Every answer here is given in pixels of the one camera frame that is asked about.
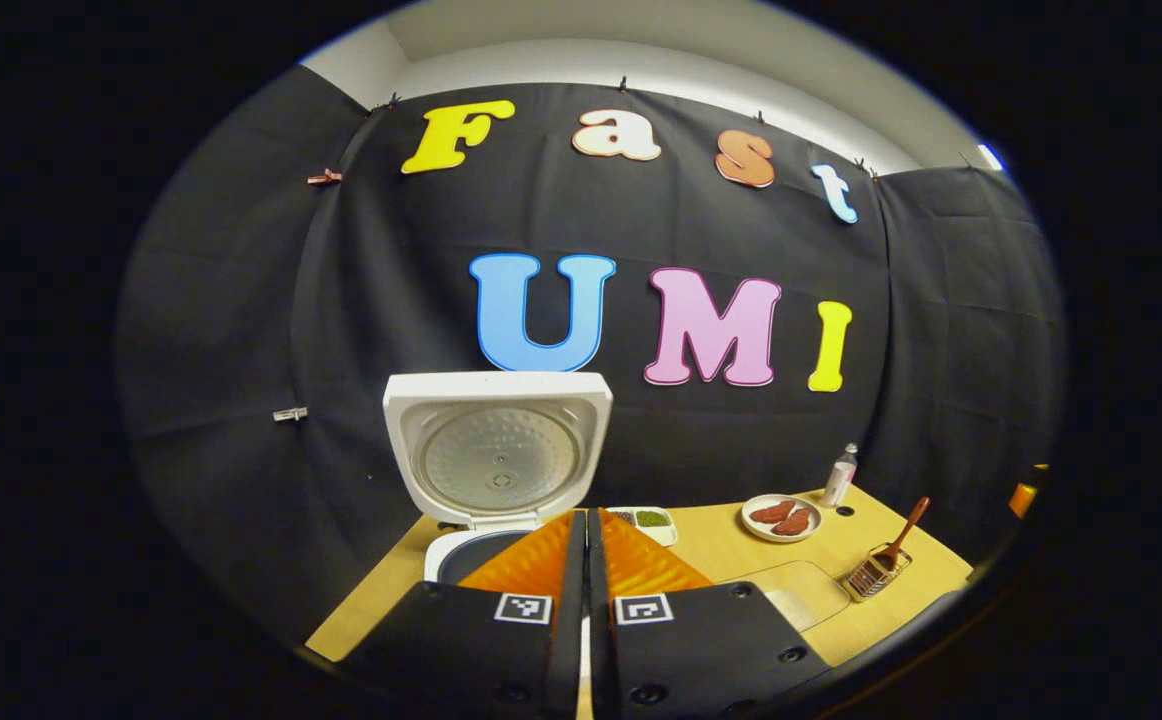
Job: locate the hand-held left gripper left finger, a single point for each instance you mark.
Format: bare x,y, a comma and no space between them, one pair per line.
566,600

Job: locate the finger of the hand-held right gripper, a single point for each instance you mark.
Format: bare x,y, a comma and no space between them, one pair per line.
1023,495

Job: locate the red meat piece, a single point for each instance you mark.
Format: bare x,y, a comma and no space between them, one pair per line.
771,512
793,522

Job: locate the white clip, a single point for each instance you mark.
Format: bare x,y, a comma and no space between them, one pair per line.
290,413

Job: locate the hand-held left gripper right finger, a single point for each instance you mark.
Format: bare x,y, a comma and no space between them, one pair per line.
598,600

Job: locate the wooden clothes peg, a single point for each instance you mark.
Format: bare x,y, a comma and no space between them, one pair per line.
324,177

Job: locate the black backdrop cloth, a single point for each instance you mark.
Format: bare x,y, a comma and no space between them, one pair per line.
391,300

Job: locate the white round plate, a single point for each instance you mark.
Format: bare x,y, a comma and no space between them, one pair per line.
756,528

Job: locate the small ceiling light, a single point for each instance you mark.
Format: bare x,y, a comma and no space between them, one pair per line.
990,157

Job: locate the white divided dish of beans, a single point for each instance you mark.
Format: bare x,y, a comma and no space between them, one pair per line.
653,520

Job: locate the clear plastic bottle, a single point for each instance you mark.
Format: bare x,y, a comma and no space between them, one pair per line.
839,478

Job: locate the white rice cooker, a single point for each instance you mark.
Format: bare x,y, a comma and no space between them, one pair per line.
496,400

